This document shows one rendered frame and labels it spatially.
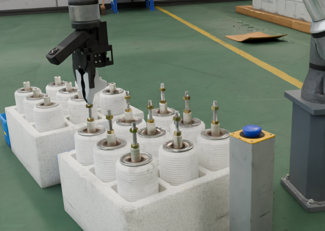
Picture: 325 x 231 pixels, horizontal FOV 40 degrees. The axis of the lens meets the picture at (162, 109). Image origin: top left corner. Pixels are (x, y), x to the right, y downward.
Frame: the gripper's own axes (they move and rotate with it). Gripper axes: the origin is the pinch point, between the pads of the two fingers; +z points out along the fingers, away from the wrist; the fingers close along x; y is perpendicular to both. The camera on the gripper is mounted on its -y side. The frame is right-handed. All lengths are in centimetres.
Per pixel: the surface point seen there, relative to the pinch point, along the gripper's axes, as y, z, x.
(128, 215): -9.3, 17.4, -30.4
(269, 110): 105, 34, 22
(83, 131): -1.5, 8.9, 0.9
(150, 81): 101, 34, 107
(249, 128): 15.1, 1.4, -42.5
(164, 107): 23.6, 7.2, -3.1
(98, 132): 1.1, 8.8, -2.6
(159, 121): 20.2, 10.4, -4.7
